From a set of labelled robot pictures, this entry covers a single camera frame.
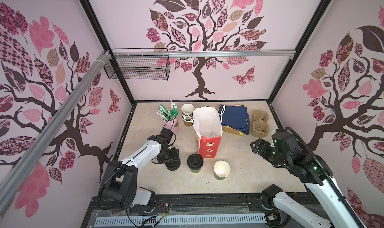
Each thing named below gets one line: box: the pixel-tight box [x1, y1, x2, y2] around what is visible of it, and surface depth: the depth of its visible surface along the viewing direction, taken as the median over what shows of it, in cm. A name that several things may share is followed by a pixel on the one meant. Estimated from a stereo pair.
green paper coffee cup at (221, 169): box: [213, 160, 231, 181], surface depth 79 cm
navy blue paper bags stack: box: [218, 104, 250, 136], surface depth 100 cm
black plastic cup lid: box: [187, 153, 204, 170], surface depth 77 cm
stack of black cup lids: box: [165, 158, 181, 171], surface depth 85 cm
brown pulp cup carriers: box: [251, 109, 270, 138], surface depth 101 cm
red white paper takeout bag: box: [193, 106, 223, 159], surface depth 82 cm
